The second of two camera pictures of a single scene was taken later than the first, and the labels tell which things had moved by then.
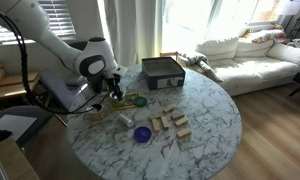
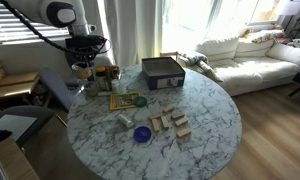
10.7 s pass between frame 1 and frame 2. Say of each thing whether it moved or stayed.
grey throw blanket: stayed
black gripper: moved
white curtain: stayed
